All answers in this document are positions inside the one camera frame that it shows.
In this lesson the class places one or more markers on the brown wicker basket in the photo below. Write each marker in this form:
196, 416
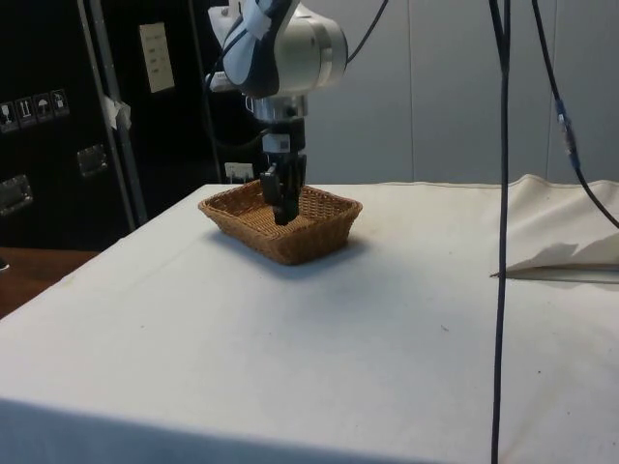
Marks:
309, 237

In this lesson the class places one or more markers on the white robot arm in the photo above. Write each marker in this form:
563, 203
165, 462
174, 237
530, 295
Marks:
309, 48

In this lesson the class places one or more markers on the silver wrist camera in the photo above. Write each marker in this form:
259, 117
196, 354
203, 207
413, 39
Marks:
220, 82

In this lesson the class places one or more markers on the black cabinet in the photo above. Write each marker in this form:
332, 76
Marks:
48, 58

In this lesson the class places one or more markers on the white socket box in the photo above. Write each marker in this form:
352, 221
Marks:
238, 173

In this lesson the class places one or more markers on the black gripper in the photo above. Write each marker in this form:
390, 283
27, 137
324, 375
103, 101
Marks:
296, 133

